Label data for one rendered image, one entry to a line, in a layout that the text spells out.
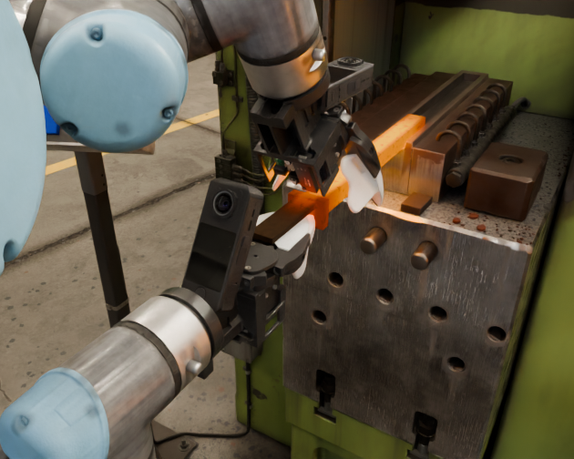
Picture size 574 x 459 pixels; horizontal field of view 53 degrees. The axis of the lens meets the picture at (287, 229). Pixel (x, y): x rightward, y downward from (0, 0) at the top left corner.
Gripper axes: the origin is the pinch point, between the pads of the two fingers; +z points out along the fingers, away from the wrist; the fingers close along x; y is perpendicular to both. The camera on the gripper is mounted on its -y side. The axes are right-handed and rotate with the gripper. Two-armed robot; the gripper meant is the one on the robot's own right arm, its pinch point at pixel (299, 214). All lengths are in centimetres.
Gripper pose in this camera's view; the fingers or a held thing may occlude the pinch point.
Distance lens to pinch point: 62.6
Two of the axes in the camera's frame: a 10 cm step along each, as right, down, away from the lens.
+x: 8.6, 2.6, -4.5
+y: 0.0, 8.7, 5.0
